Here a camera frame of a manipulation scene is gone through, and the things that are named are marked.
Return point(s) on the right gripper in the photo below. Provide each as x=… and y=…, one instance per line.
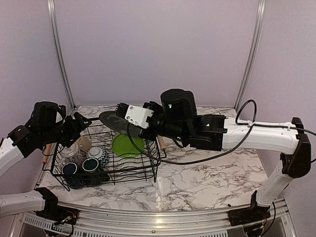
x=147, y=135

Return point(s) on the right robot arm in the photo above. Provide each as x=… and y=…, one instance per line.
x=176, y=118

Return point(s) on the front aluminium rail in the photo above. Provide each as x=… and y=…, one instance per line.
x=100, y=222

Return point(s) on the grey reindeer plate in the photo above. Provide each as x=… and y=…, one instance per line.
x=112, y=121

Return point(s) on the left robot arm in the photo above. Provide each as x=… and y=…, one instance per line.
x=48, y=124

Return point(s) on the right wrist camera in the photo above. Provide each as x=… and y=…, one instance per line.
x=134, y=114

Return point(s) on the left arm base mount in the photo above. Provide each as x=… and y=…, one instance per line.
x=53, y=211

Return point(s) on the right aluminium frame post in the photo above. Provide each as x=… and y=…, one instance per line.
x=252, y=53

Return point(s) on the blue patterned bowl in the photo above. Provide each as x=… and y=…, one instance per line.
x=99, y=153

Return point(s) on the green plate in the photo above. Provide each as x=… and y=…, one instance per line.
x=122, y=147

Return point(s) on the left aluminium frame post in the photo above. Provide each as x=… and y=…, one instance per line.
x=59, y=54

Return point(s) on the black wire dish rack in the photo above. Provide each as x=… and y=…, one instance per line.
x=111, y=159

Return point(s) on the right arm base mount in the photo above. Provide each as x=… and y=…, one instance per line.
x=249, y=214

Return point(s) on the aluminium frame post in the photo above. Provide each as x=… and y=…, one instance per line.
x=59, y=54
x=252, y=53

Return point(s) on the dark teal cup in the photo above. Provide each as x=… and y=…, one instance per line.
x=90, y=165

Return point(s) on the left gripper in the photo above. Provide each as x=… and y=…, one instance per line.
x=74, y=131

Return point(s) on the beige bowl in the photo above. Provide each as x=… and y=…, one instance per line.
x=84, y=144

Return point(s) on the dark blue cup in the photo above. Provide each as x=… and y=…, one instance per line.
x=69, y=169

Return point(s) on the floral glass mug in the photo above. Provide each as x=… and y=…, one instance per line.
x=71, y=154

